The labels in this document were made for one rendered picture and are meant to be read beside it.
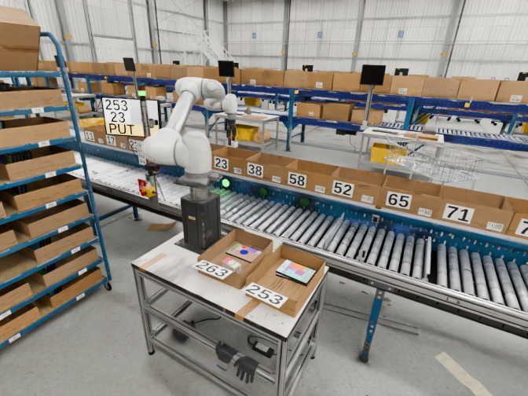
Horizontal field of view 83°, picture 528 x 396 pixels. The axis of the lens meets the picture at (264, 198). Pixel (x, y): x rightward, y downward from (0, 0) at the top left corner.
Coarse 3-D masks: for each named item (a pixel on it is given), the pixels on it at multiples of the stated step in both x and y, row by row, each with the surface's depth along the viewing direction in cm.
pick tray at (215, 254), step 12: (228, 240) 187; (240, 240) 193; (252, 240) 189; (264, 240) 184; (204, 252) 167; (216, 252) 178; (264, 252) 171; (216, 264) 171; (252, 264) 160; (228, 276) 154; (240, 276) 151; (240, 288) 154
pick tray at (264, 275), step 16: (272, 256) 168; (288, 256) 176; (304, 256) 170; (256, 272) 155; (272, 272) 167; (320, 272) 158; (272, 288) 154; (288, 288) 154; (304, 288) 155; (288, 304) 137
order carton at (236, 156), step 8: (216, 152) 290; (224, 152) 302; (232, 152) 304; (240, 152) 299; (248, 152) 295; (256, 152) 290; (232, 160) 272; (240, 160) 267; (216, 168) 284; (232, 168) 275; (240, 168) 270
